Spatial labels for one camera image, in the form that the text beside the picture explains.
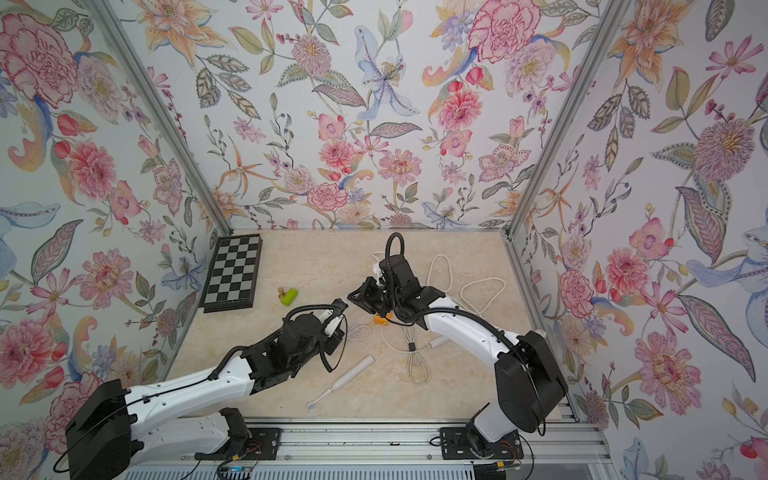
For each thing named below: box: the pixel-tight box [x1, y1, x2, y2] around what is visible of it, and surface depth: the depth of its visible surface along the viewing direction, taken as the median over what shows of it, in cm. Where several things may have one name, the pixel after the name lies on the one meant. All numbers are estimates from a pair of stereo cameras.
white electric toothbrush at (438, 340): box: [428, 335, 451, 349], surface depth 92 cm
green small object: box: [282, 288, 299, 307], surface depth 103 cm
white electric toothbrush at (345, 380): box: [307, 354, 375, 410], surface depth 86 cm
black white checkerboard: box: [199, 233, 263, 313], surface depth 106 cm
